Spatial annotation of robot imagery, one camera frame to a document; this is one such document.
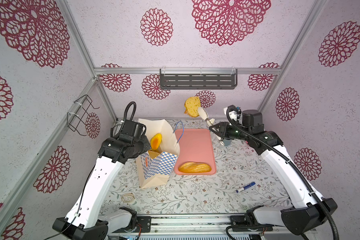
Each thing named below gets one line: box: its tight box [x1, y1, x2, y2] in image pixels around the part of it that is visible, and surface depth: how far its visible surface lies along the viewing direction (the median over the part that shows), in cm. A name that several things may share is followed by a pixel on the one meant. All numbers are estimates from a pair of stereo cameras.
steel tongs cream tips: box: [197, 107, 225, 146], surface depth 73 cm
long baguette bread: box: [178, 162, 212, 173], surface depth 92 cm
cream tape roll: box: [122, 193, 135, 203], surface depth 84 cm
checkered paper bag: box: [135, 119, 180, 189], surface depth 81 cm
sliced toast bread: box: [184, 96, 201, 118], surface depth 79 cm
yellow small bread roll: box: [150, 133, 162, 151], surface depth 94 cm
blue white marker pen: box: [235, 182, 256, 193], surface depth 87 cm
